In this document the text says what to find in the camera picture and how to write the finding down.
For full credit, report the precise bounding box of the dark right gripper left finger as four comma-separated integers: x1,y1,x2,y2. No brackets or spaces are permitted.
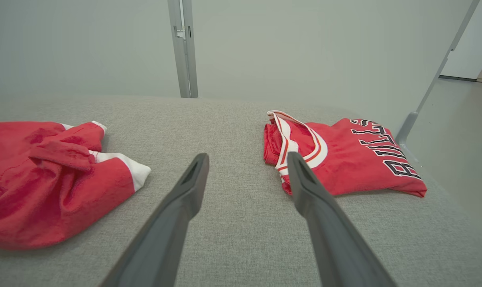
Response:
99,153,210,287

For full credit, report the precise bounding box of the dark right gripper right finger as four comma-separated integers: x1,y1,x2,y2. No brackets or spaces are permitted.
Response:
287,151,397,287

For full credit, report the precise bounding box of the red Bulls basketball jersey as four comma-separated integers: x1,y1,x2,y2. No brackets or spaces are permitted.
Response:
264,110,427,198

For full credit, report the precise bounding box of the grey slanted metal strut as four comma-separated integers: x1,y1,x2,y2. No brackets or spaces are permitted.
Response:
395,0,481,164

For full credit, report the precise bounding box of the grey metal partition post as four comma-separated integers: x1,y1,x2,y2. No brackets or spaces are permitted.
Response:
168,0,199,98

